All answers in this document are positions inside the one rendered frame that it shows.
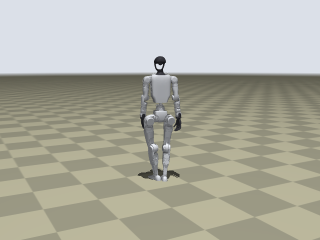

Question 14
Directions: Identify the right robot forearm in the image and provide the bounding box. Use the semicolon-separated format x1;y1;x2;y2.
173;97;182;118

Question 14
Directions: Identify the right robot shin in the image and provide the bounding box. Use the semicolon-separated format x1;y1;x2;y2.
162;144;171;177

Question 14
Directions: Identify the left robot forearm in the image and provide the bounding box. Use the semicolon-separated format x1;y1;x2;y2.
140;94;148;117

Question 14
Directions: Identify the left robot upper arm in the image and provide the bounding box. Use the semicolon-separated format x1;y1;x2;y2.
142;76;152;101

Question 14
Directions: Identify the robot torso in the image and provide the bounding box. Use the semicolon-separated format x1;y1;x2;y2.
150;72;171;123

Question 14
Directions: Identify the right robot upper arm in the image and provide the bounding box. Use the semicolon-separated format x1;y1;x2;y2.
170;76;179;101

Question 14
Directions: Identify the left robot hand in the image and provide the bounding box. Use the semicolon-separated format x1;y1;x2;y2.
140;114;146;129

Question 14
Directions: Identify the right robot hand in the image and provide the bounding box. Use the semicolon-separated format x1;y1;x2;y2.
173;113;182;131

